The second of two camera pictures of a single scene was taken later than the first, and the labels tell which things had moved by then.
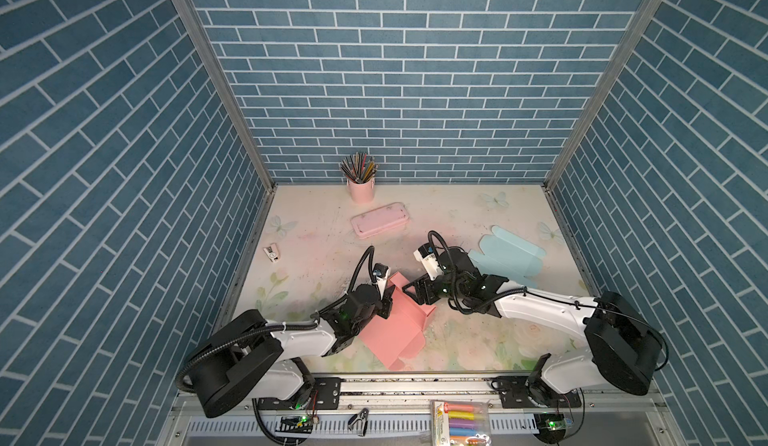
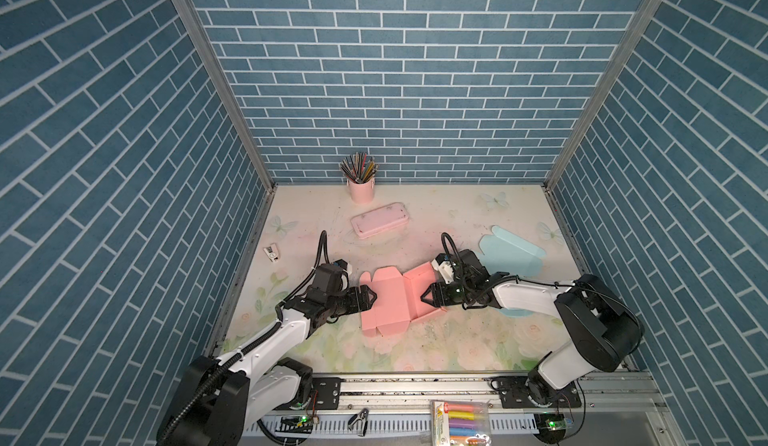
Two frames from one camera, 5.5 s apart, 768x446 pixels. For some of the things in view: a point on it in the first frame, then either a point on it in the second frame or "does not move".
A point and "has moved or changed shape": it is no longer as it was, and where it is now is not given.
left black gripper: [387, 303] → [365, 304]
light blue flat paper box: [509, 256] does not move
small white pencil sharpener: [272, 252] does not move
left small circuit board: [298, 424] does not move
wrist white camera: [381, 273] → [347, 267]
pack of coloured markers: [460, 423] does not move
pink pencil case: [381, 219] does not move
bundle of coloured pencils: [359, 168] does not move
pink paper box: [402, 333] has moved or changed shape
